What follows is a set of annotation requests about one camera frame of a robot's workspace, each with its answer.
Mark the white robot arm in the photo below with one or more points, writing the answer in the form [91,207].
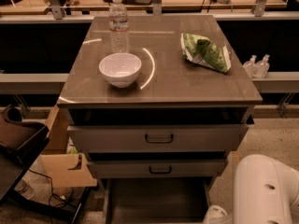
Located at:
[266,191]

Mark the grey drawer cabinet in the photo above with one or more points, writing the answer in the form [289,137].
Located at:
[169,90]

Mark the grey top drawer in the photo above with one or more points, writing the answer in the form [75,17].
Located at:
[169,138]

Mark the grey drawer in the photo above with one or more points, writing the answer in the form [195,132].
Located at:
[156,168]
[169,138]

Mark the grey middle drawer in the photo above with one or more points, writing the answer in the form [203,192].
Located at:
[156,168]

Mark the white ceramic bowl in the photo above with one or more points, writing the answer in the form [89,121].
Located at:
[120,69]

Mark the green chip bag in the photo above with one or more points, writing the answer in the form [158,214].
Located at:
[201,50]

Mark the clear plastic water bottle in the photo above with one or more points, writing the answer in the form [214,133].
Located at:
[119,27]

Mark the clear sanitizer bottle left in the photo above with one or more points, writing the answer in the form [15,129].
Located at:
[249,65]

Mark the clear sanitizer bottle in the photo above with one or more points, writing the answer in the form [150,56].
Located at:
[261,67]
[249,65]

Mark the brown cardboard box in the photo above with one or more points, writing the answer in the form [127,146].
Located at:
[66,170]

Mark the clear sanitizer bottle right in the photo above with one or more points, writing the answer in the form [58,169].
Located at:
[261,67]

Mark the black cart with tray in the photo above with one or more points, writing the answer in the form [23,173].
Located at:
[21,142]

